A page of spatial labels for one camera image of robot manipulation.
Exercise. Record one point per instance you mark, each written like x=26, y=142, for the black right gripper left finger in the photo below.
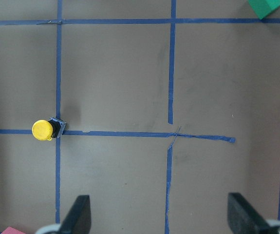
x=79, y=219

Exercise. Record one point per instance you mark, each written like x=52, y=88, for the pink foam cube centre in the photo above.
x=11, y=230

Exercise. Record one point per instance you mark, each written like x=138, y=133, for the yellow push button switch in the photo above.
x=46, y=130

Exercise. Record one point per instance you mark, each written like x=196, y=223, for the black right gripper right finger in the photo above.
x=242, y=218

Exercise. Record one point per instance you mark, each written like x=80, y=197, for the green foam cube near tray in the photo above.
x=263, y=8

